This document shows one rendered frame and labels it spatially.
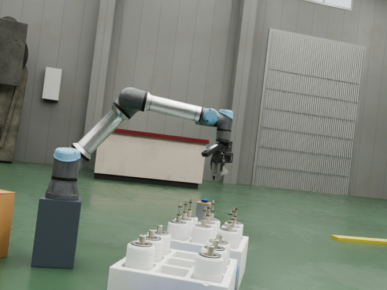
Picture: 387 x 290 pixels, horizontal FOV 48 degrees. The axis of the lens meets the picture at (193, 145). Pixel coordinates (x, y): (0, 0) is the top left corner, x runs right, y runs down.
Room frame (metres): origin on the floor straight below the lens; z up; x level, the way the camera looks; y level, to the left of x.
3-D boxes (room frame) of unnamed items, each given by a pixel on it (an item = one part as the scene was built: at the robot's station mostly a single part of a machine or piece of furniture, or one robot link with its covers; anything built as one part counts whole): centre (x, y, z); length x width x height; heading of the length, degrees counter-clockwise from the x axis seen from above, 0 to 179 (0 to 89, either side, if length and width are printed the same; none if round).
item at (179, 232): (2.01, 0.03, 0.16); 0.10 x 0.10 x 0.18
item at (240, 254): (2.10, -0.11, 0.09); 0.39 x 0.39 x 0.18; 78
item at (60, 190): (2.01, 0.58, 0.35); 0.15 x 0.15 x 0.10
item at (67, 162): (2.02, 0.58, 0.47); 0.13 x 0.12 x 0.14; 7
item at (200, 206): (2.40, -0.10, 0.16); 0.07 x 0.07 x 0.31; 78
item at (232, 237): (1.96, -0.20, 0.16); 0.10 x 0.10 x 0.18
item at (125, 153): (7.92, 0.85, 0.41); 2.26 x 1.75 x 0.81; 13
